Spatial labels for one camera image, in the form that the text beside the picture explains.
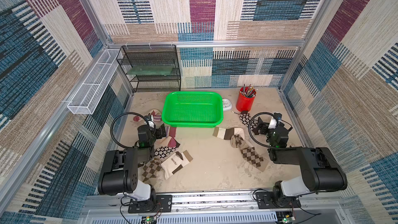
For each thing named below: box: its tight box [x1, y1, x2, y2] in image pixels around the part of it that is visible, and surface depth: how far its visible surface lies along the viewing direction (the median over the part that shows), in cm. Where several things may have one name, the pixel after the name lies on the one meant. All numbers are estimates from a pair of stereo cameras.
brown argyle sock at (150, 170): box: [141, 159, 163, 182], surface depth 83 cm
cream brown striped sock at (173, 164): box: [160, 149, 194, 180], surface depth 87 cm
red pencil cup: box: [235, 84, 258, 112], surface depth 104 cm
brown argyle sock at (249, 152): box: [230, 134, 269, 173], surface depth 89 cm
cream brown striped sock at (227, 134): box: [212, 126, 246, 140], surface depth 98 cm
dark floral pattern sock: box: [239, 110, 259, 131], surface depth 104 cm
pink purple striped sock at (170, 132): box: [164, 126, 181, 148], surface depth 96 cm
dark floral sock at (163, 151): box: [153, 146, 178, 160], surface depth 91 cm
